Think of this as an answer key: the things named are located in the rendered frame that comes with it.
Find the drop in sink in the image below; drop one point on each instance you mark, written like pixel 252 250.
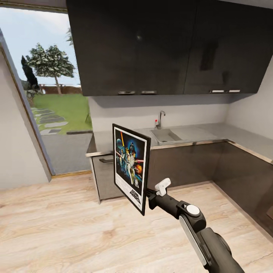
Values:
pixel 179 134

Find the poster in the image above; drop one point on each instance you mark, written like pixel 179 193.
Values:
pixel 131 152

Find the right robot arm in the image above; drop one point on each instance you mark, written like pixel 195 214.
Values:
pixel 210 247

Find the fixed window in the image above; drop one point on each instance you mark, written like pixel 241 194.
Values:
pixel 37 45

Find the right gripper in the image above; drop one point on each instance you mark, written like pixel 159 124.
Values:
pixel 157 200

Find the cabinet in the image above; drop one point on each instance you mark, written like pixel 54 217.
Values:
pixel 231 48
pixel 132 47

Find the dishwasher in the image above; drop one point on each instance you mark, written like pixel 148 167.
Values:
pixel 104 170

